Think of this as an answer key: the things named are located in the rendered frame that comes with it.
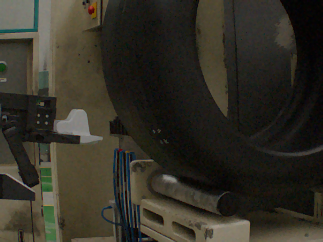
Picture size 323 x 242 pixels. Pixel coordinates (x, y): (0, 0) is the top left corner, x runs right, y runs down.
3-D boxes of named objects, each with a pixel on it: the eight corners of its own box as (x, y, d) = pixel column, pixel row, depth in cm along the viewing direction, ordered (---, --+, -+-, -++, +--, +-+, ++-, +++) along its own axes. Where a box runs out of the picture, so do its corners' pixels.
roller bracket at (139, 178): (130, 203, 149) (128, 160, 149) (282, 188, 163) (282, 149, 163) (135, 205, 146) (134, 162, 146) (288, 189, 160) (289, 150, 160)
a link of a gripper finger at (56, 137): (82, 136, 114) (34, 131, 111) (81, 144, 114) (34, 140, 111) (75, 134, 118) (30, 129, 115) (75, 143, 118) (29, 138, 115)
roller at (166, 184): (165, 169, 149) (171, 188, 150) (146, 176, 148) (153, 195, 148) (237, 188, 117) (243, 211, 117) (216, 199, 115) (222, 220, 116)
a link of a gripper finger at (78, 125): (109, 112, 117) (59, 107, 113) (106, 147, 117) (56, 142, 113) (104, 111, 120) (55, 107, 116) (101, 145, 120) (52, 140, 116)
